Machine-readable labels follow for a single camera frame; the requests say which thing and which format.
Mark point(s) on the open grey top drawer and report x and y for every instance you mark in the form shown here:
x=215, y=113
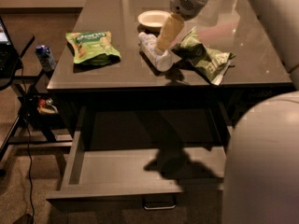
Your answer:
x=124, y=155

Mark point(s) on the white paper bowl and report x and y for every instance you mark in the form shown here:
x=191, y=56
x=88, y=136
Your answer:
x=153, y=20

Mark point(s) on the dark green chip bag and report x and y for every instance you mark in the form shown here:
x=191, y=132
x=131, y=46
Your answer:
x=211, y=63

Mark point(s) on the black laptop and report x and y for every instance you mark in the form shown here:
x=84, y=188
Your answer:
x=9, y=57

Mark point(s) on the dark drawer cabinet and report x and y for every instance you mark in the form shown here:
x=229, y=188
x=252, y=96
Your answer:
x=242, y=100

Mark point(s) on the clear blue plastic bottle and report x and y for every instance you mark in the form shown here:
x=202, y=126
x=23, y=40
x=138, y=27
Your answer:
x=161, y=60

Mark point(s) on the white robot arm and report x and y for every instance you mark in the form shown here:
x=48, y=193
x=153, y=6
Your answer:
x=261, y=178

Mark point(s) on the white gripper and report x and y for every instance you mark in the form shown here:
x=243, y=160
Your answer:
x=184, y=3

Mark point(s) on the metal drawer handle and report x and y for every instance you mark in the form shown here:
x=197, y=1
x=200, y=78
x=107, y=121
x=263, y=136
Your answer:
x=156, y=202

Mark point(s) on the blue drink can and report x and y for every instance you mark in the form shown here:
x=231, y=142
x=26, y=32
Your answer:
x=45, y=57

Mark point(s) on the small colourful items on shelf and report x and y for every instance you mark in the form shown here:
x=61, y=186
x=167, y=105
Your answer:
x=46, y=107

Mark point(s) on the black side desk frame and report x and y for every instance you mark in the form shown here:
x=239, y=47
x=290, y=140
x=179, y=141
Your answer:
x=27, y=93

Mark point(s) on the light green snack bag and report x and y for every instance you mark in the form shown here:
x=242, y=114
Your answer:
x=92, y=48

